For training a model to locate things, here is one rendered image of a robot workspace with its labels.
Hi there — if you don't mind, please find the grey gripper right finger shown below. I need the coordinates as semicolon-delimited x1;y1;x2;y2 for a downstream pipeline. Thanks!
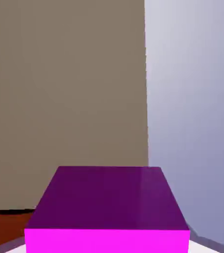
188;225;224;253

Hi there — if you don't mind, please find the small magenta cube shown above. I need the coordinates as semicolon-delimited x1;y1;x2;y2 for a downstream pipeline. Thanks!
24;166;191;253

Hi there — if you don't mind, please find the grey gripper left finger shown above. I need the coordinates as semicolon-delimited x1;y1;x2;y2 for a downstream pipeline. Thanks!
0;235;27;253

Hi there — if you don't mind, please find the large red box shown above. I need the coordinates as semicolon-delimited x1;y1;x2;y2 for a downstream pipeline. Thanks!
0;210;36;251

